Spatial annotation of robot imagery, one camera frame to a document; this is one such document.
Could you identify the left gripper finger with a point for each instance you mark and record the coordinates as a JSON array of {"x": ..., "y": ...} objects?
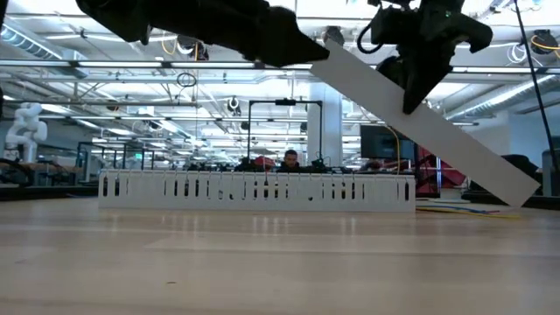
[{"x": 289, "y": 44}]

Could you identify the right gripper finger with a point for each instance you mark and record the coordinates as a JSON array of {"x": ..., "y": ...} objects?
[{"x": 420, "y": 79}]

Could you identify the white duct cover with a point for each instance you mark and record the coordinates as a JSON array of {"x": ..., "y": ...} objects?
[{"x": 437, "y": 131}]

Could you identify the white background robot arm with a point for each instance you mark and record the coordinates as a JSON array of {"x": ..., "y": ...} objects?
[{"x": 26, "y": 129}]

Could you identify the black background robot arm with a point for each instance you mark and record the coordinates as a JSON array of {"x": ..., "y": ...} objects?
[
  {"x": 245, "y": 166},
  {"x": 318, "y": 165}
]

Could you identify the black monitor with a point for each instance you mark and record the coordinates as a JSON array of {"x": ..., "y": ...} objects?
[{"x": 380, "y": 142}]

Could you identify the red storage bin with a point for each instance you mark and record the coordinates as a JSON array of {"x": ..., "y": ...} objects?
[
  {"x": 454, "y": 177},
  {"x": 426, "y": 153}
]

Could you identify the white building column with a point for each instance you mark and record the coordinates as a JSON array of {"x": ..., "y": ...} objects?
[{"x": 326, "y": 131}]

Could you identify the metal shelf rack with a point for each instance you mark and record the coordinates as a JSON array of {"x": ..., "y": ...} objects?
[{"x": 438, "y": 175}]

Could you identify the person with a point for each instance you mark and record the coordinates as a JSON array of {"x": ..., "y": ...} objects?
[{"x": 289, "y": 164}]

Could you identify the red bag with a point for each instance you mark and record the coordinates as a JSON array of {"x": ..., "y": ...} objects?
[{"x": 264, "y": 163}]

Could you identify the black chair backrest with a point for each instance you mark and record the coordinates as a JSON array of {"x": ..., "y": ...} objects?
[{"x": 520, "y": 162}]

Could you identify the grey cabinet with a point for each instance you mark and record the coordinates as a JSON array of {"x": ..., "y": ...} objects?
[{"x": 552, "y": 172}]

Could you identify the black background gantry frame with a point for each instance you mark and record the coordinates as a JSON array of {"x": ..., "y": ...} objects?
[{"x": 249, "y": 131}]

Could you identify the black aluminium table frame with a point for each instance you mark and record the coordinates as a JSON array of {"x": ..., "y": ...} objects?
[{"x": 44, "y": 191}]

